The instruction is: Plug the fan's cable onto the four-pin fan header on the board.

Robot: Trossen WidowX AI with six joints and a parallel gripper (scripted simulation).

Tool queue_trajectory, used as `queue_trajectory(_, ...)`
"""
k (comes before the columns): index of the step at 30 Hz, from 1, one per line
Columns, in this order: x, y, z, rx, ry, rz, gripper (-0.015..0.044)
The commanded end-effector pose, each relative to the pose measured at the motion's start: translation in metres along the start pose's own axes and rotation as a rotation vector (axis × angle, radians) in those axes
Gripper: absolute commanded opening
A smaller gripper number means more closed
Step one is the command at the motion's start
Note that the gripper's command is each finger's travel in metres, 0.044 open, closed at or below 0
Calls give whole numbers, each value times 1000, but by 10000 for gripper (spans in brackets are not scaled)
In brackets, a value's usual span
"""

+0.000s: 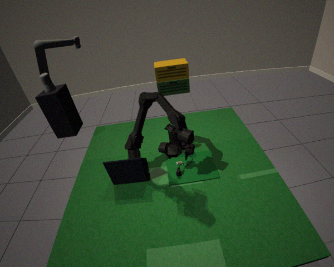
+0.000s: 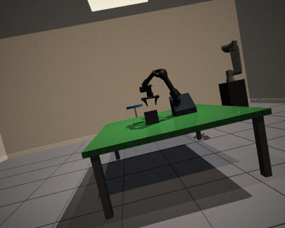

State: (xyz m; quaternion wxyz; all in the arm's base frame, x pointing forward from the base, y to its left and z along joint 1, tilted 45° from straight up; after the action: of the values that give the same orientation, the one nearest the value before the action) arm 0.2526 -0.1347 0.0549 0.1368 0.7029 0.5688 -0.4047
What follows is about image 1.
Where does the green circuit board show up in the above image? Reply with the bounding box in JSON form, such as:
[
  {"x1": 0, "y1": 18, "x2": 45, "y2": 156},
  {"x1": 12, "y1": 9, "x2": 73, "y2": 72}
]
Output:
[{"x1": 166, "y1": 150, "x2": 220, "y2": 185}]

